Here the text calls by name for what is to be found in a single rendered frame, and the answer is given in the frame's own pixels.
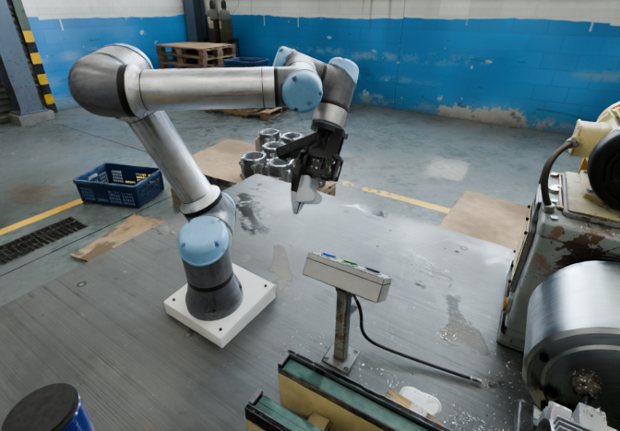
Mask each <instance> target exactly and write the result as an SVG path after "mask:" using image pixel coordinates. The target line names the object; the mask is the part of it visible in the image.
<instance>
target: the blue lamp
mask: <svg viewBox="0 0 620 431"><path fill-rule="evenodd" d="M62 431H92V422H91V420H90V418H89V415H88V413H87V411H86V409H85V407H84V405H83V402H82V401H81V399H80V397H79V403H78V407H77V410H76V412H75V414H74V416H73V417H72V419H71V420H70V422H69V423H68V424H67V425H66V427H65V428H64V429H63V430H62Z"/></svg>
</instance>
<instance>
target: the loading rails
mask: <svg viewBox="0 0 620 431"><path fill-rule="evenodd" d="M278 372H279V386H280V404H281V405H283V406H285V407H286V408H288V409H290V410H291V411H292V412H291V411H290V410H288V409H286V408H285V407H283V406H281V405H279V404H278V403H276V402H275V401H273V400H271V399H270V398H268V397H266V396H265V395H263V390H262V389H260V388H258V389H257V390H256V392H255V393H254V395H253V396H252V397H251V398H250V400H249V401H248V403H247V404H246V406H245V407H244V412H245V419H246V425H247V431H452V430H450V429H448V428H446V427H444V426H442V425H440V424H438V423H436V422H434V421H432V420H430V419H428V418H426V417H424V416H422V415H420V414H418V413H416V412H414V411H412V410H410V409H408V408H406V407H404V406H402V405H400V404H398V403H396V402H394V401H392V400H390V399H388V398H386V397H384V396H382V395H380V394H378V393H376V392H374V391H372V390H370V389H369V388H367V387H365V386H363V385H361V384H359V383H357V382H355V381H353V380H351V379H349V378H347V377H345V376H343V375H341V374H339V373H337V372H335V371H333V370H331V369H329V368H327V367H325V366H323V365H321V364H319V363H317V362H315V361H313V360H311V359H309V358H307V357H305V356H303V355H301V354H299V353H297V352H295V351H293V350H291V349H289V350H288V351H287V353H285V354H284V355H283V356H282V357H281V359H280V360H279V361H278ZM293 412H294V413H293ZM295 413H297V414H299V415H300V416H302V417H303V418H302V417H300V416H299V415H297V414H295ZM304 418H305V419H306V420H307V421H306V420H305V419H304Z"/></svg>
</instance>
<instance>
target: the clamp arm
mask: <svg viewBox="0 0 620 431"><path fill-rule="evenodd" d="M533 414H534V407H533V405H531V404H528V403H526V402H525V401H519V403H518V405H517V407H516V410H515V412H514V422H513V431H535V430H536V428H537V426H538V419H536V418H533Z"/></svg>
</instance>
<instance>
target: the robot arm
mask: <svg viewBox="0 0 620 431"><path fill-rule="evenodd" d="M358 74H359V69H358V66H357V65H356V64H355V63H354V62H352V61H350V60H348V59H342V58H340V57H336V58H332V59H331V60H330V61H329V63H328V64H325V63H323V62H320V61H318V60H316V59H314V58H312V57H310V56H307V55H305V54H301V53H299V52H297V51H296V50H294V49H293V50H292V49H289V48H287V47H281V48H280V49H279V50H278V52H277V54H276V57H275V60H274V63H273V66H272V67H229V68H185V69H153V66H152V63H151V62H150V60H149V59H148V58H147V57H146V56H145V55H144V54H143V53H142V52H141V51H140V50H138V49H137V48H136V47H133V46H131V45H128V44H123V43H116V44H109V45H105V46H103V47H102V48H100V49H99V50H98V51H96V52H94V53H92V54H88V55H86V56H84V57H82V58H80V59H78V60H77V61H76V62H75V63H74V64H73V65H72V67H71V69H70V71H69V75H68V87H69V90H70V92H71V95H72V97H73V98H74V100H75V101H76V102H77V103H78V104H79V105H80V106H81V107H82V108H83V109H85V110H86V111H88V112H90V113H92V114H96V115H99V116H103V117H115V119H117V120H121V121H125V122H127V123H128V125H129V126H130V128H131V129H132V130H133V132H134V133H135V135H136V136H137V138H138V140H139V141H140V142H141V144H142V145H143V147H144V148H145V150H146V151H147V152H148V154H149V156H150V157H151V159H152V160H153V161H154V162H155V163H156V165H157V166H158V168H159V169H160V171H161V173H162V174H163V175H164V177H165V178H166V180H167V181H168V183H169V184H170V185H171V187H172V188H173V190H174V192H175V193H176V195H177V196H178V197H179V198H180V199H181V201H182V204H181V207H180V210H181V212H182V213H183V214H184V216H185V217H186V219H187V220H188V222H189V223H186V224H185V225H184V226H183V227H182V229H181V230H180V232H179V234H178V250H179V253H180V256H181V258H182V261H183V265H184V269H185V275H186V278H187V282H188V284H187V291H186V294H185V304H186V307H187V310H188V312H189V314H190V315H191V316H192V317H194V318H197V319H199V320H204V321H214V320H219V319H222V318H225V317H227V316H229V315H231V314H232V313H233V312H235V311H236V310H237V309H238V307H239V306H240V305H241V303H242V302H243V299H244V291H243V286H242V284H241V282H240V281H239V279H238V278H237V276H236V275H235V273H234V272H233V264H232V258H231V246H232V239H233V229H234V224H235V221H236V207H235V204H234V202H233V200H232V198H231V197H230V196H229V195H227V194H226V193H222V192H221V190H220V189H219V188H218V187H217V186H212V185H211V184H210V183H209V181H208V180H207V178H206V176H205V175H204V174H203V173H202V171H201V169H200V168H199V166H198V164H197V162H196V161H195V159H194V157H193V156H192V154H191V153H190V151H189V149H188V148H187V146H186V145H185V143H184V142H183V140H182V138H181V137H180V135H179V134H178V132H177V130H176V129H175V127H174V126H173V123H172V122H171V120H170V119H169V117H168V115H167V114H166V113H165V111H177V110H208V109H241V108H272V107H289V108H290V109H291V110H293V111H295V112H297V113H301V114H303V113H308V112H311V111H313V110H314V109H315V111H314V114H313V118H312V125H311V127H310V128H311V130H313V131H314V132H315V133H313V134H311V135H308V136H306V137H303V138H299V139H297V140H295V141H293V142H291V143H288V144H286V145H283V146H281V147H278V148H276V152H277V157H278V158H279V159H281V160H283V161H285V162H287V161H291V160H292V159H295V158H297V157H298V158H297V160H296V164H295V166H294V169H293V172H292V185H291V191H292V192H291V198H292V211H293V214H298V213H299V212H300V210H301V209H302V207H303V205H304V204H319V203H321V202H322V199H323V197H322V196H321V195H320V194H319V193H318V192H317V190H316V189H317V186H318V182H317V180H316V178H317V177H319V178H321V179H322V180H325V181H329V182H330V181H334V182H338V181H339V177H340V172H341V168H342V165H343V162H344V160H342V159H341V158H342V157H341V156H340V151H341V148H342V144H343V141H344V139H346V140H347V138H348V136H349V134H348V133H345V130H344V129H343V127H344V123H345V120H346V116H347V113H348V111H349V107H350V104H351V101H352V95H353V93H354V90H355V89H356V83H357V79H358ZM339 168H340V170H339ZM338 171H339V173H338ZM337 175H338V177H337Z"/></svg>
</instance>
